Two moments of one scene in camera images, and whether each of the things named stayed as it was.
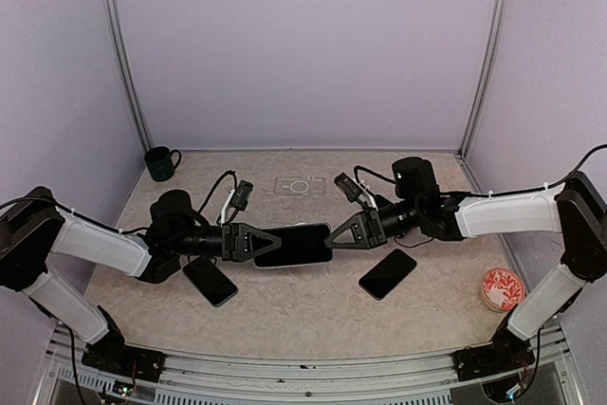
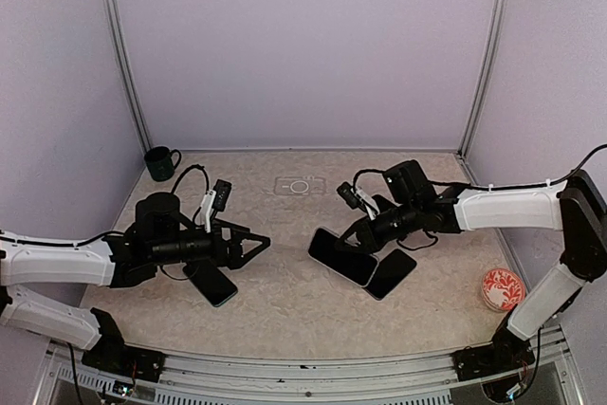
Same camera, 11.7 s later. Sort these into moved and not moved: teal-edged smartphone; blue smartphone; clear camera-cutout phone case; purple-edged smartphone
Moved: blue smartphone
Not moved: teal-edged smartphone; clear camera-cutout phone case; purple-edged smartphone
